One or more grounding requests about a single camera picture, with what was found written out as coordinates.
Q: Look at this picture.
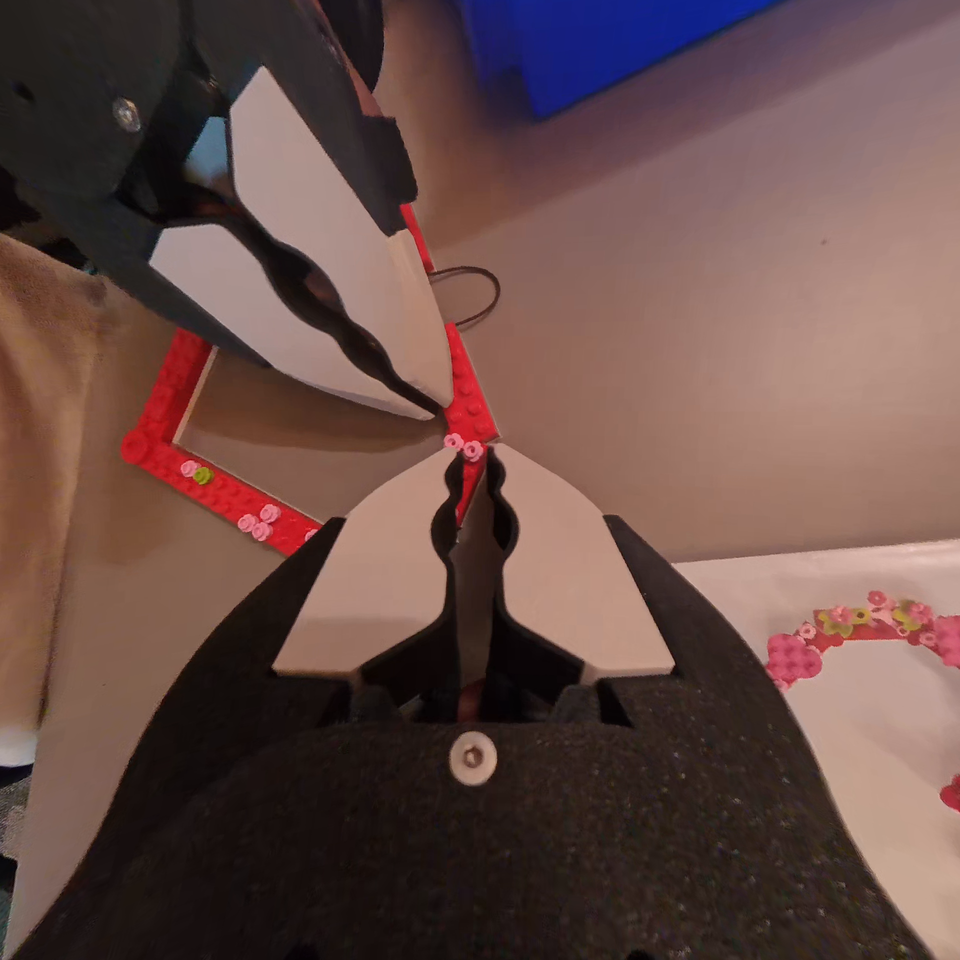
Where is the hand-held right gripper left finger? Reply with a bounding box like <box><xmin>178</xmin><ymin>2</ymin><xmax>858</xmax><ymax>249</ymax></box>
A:
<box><xmin>271</xmin><ymin>448</ymin><xmax>462</xmax><ymax>687</ymax></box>

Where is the red brick heart frame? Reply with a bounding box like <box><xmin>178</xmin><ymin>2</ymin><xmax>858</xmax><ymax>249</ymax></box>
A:
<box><xmin>120</xmin><ymin>201</ymin><xmax>501</xmax><ymax>558</ymax></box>

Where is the person's beige top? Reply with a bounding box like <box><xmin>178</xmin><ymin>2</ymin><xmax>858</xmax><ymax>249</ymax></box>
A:
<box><xmin>0</xmin><ymin>231</ymin><xmax>183</xmax><ymax>768</ymax></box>

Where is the black string loop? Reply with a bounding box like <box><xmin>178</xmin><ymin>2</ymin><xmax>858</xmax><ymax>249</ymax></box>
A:
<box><xmin>429</xmin><ymin>264</ymin><xmax>503</xmax><ymax>332</ymax></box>

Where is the white instruction booklet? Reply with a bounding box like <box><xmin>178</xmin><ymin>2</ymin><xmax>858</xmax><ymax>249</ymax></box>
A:
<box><xmin>669</xmin><ymin>538</ymin><xmax>960</xmax><ymax>960</ymax></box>

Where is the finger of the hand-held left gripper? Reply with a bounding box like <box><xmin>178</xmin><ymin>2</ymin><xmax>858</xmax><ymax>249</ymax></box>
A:
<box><xmin>147</xmin><ymin>219</ymin><xmax>444</xmax><ymax>423</ymax></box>
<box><xmin>226</xmin><ymin>66</ymin><xmax>456</xmax><ymax>414</ymax></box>

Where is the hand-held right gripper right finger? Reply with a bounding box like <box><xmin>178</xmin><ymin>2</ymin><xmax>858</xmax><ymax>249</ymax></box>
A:
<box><xmin>486</xmin><ymin>444</ymin><xmax>678</xmax><ymax>689</ymax></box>

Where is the blue plastic bin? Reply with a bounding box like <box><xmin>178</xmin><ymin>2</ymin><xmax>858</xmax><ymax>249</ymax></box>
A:
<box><xmin>450</xmin><ymin>0</ymin><xmax>790</xmax><ymax>123</ymax></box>

